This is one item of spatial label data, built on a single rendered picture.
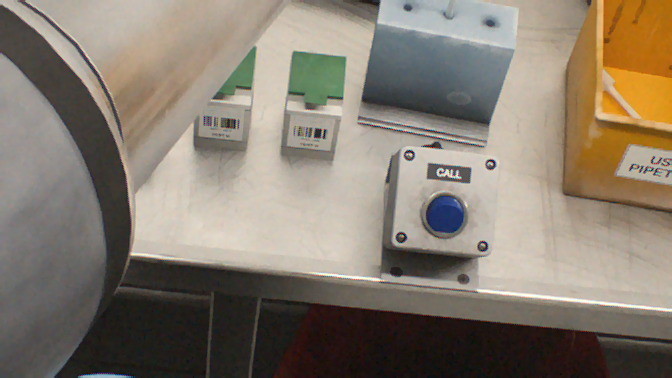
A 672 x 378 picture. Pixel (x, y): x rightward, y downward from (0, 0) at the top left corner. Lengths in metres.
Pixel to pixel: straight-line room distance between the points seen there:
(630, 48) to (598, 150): 0.13
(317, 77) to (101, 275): 0.69
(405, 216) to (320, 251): 0.08
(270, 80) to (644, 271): 0.32
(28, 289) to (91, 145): 0.03
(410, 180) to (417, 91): 0.12
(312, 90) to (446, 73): 0.10
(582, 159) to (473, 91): 0.10
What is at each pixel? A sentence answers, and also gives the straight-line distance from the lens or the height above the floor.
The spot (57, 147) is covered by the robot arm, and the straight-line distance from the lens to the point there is 0.25.
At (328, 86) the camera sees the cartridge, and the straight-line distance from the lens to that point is 0.94.
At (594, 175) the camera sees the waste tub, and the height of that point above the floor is 0.91.
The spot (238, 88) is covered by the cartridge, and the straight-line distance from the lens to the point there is 0.94.
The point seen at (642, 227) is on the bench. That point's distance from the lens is 1.01.
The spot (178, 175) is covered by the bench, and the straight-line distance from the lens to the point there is 0.97.
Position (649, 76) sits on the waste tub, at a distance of 1.09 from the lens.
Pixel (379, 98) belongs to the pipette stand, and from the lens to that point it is 1.01.
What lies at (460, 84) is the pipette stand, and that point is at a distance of 0.98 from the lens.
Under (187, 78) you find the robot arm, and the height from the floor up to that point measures 1.42.
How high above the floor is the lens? 1.68
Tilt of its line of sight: 56 degrees down
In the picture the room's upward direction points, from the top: 11 degrees clockwise
